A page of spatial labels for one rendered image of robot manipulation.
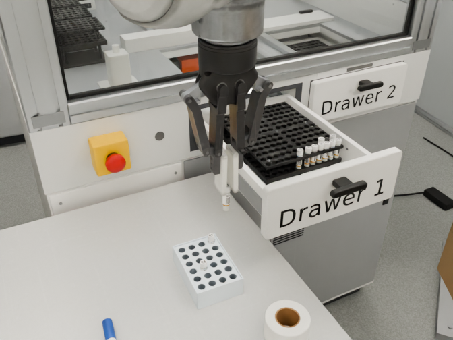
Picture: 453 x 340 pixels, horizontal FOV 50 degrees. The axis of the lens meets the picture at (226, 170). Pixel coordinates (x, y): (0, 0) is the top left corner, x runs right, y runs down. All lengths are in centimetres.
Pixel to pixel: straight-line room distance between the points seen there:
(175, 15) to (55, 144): 66
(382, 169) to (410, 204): 149
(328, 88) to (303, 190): 43
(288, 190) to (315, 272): 84
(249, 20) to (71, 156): 56
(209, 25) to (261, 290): 47
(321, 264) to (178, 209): 72
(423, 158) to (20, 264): 223
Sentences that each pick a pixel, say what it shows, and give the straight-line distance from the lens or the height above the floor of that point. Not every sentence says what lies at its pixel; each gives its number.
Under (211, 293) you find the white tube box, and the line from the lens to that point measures 83.
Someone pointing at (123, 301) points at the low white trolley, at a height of 76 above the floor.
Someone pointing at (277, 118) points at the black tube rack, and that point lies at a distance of 108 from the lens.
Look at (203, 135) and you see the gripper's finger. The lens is 66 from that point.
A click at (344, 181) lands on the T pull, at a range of 88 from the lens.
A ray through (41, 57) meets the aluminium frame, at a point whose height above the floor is 109.
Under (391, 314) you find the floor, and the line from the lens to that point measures 191.
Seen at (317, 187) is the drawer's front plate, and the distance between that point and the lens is 87.
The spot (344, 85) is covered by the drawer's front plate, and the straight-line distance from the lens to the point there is 125.
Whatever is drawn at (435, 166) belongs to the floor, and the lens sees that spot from 276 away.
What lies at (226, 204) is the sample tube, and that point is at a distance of 76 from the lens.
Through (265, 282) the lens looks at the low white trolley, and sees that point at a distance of 88.
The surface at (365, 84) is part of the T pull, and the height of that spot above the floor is 91.
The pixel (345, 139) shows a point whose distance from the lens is 104.
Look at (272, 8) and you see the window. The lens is 110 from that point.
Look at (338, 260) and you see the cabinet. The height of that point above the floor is 26.
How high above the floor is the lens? 140
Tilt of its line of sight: 34 degrees down
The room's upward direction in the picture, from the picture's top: straight up
